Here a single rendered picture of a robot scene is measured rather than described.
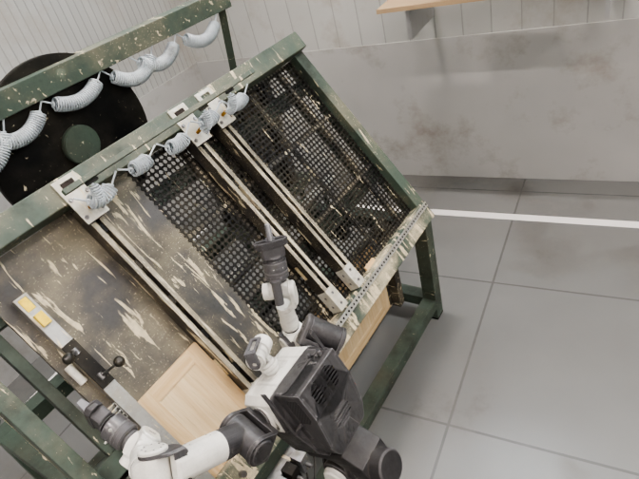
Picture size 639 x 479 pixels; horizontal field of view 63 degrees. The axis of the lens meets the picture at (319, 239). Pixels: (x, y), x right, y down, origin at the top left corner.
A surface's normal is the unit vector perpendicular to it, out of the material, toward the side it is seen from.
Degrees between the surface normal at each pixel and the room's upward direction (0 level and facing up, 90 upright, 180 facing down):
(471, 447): 0
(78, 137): 90
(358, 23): 90
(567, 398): 0
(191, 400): 56
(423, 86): 90
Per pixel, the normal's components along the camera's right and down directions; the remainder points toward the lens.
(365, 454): 0.10, -0.68
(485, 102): -0.43, 0.60
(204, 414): 0.56, -0.32
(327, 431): 0.78, 0.04
